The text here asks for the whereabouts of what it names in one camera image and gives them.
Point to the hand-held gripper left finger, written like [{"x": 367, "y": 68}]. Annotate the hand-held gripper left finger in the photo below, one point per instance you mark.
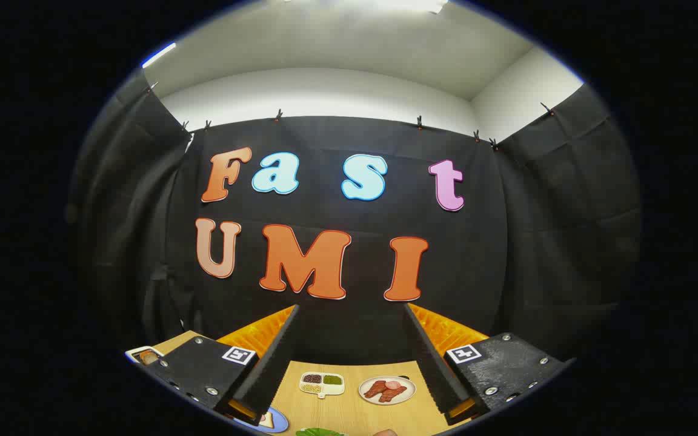
[{"x": 270, "y": 375}]

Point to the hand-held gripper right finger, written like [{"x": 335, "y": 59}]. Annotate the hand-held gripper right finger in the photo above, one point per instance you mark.
[{"x": 437, "y": 375}]

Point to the green lettuce leaf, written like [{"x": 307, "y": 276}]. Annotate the green lettuce leaf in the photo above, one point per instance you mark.
[{"x": 320, "y": 432}]

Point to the white oval meat plate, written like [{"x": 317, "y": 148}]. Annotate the white oval meat plate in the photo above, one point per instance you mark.
[{"x": 409, "y": 387}]

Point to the white bread slice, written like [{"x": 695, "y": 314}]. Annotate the white bread slice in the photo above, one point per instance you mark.
[{"x": 264, "y": 419}]

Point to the blue round plate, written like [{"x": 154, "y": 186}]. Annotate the blue round plate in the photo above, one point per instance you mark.
[{"x": 279, "y": 422}]

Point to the brown meat piece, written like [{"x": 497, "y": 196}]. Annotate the brown meat piece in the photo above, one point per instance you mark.
[
  {"x": 392, "y": 395},
  {"x": 374, "y": 389}
]

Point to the white divided tray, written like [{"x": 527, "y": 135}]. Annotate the white divided tray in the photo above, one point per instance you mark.
[{"x": 322, "y": 393}]

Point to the green mung beans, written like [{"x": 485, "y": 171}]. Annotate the green mung beans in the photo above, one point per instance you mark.
[{"x": 332, "y": 379}]

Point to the white rice grains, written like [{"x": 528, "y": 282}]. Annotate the white rice grains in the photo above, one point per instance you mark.
[{"x": 333, "y": 389}]

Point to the pinkish rounded object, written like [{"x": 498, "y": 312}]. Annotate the pinkish rounded object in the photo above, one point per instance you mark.
[{"x": 385, "y": 433}]

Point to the cream white toaster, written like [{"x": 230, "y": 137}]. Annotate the cream white toaster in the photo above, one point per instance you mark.
[{"x": 132, "y": 353}]

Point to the row of black clips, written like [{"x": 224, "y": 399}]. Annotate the row of black clips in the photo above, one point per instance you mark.
[{"x": 419, "y": 123}]

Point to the ceiling light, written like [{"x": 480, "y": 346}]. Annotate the ceiling light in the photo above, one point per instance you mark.
[
  {"x": 409, "y": 5},
  {"x": 158, "y": 54}
]

